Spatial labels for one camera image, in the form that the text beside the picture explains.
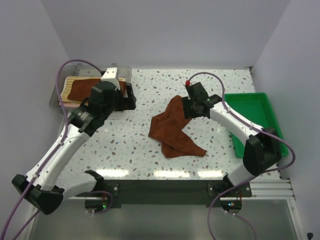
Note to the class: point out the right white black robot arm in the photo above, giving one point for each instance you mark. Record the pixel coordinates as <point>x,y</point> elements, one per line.
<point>261,149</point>

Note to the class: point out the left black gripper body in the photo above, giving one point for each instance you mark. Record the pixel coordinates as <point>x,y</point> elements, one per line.
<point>117,105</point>

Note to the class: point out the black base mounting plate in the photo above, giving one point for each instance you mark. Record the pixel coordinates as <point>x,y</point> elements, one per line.
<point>157,192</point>

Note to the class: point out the yellow white striped towel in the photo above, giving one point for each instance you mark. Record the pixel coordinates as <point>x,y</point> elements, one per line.
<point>68,85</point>

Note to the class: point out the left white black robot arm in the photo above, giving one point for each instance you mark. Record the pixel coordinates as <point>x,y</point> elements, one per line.
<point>39,186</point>

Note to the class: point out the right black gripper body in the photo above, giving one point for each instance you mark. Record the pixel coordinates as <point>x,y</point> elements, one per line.
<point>195,112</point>

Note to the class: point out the brown microfibre towel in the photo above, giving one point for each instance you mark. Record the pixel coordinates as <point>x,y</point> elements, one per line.
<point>82,88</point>

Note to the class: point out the green plastic tray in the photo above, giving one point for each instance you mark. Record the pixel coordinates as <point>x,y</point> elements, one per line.
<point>256,107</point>

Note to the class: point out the aluminium rail frame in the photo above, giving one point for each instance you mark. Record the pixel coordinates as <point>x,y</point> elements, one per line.
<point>230,202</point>

